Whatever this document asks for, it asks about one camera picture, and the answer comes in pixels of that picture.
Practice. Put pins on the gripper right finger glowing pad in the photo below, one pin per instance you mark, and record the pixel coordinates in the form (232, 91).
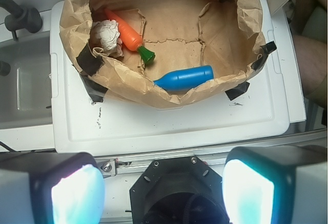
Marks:
(278, 184)

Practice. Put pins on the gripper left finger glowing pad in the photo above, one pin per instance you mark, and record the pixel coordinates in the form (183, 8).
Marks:
(48, 187)

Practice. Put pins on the blue plastic bottle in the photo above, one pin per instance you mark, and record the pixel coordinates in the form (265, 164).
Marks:
(185, 79)

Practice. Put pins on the white plastic bin lid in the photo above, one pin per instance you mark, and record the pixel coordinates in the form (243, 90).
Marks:
(272, 102)

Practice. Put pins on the grey sink basin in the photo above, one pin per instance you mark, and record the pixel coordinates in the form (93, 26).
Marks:
(25, 82)

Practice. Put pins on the dark grey faucet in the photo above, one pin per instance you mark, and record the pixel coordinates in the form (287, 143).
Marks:
(21, 17)

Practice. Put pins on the crumpled white paper ball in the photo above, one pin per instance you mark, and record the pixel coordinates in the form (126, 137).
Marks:
(105, 38)

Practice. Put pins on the orange toy carrot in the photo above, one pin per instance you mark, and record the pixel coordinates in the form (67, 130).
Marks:
(130, 38)

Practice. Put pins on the brown paper bag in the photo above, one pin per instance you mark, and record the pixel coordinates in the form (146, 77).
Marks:
(224, 34)

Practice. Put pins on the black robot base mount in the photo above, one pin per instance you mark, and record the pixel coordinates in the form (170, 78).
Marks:
(178, 190)

